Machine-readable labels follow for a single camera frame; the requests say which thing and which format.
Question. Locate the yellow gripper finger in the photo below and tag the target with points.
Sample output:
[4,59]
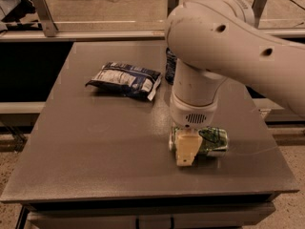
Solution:
[187,144]

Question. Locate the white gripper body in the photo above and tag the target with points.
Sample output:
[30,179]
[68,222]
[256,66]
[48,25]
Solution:
[193,114]

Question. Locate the green soda can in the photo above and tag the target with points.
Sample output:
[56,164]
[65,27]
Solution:
[215,141]

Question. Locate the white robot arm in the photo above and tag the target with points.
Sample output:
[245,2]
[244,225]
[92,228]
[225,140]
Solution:
[214,40]

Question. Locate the blue soda can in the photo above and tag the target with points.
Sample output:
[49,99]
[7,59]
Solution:
[170,66]

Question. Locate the grey table cabinet base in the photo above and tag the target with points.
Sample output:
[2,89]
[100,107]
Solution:
[214,212]

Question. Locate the blue white chip bag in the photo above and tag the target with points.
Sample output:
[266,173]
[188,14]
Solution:
[126,79]

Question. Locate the middle metal bracket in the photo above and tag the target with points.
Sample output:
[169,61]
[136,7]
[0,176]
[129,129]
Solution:
[171,5]

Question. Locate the metal bracket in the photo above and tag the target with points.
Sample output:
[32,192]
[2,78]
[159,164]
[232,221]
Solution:
[171,5]
[46,21]
[258,8]

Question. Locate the right metal bracket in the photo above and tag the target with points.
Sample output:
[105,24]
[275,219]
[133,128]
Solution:
[258,8]

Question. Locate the metal rail bar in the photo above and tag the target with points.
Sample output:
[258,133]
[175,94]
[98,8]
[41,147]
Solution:
[80,36]

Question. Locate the left metal bracket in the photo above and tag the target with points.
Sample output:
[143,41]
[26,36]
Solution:
[46,21]

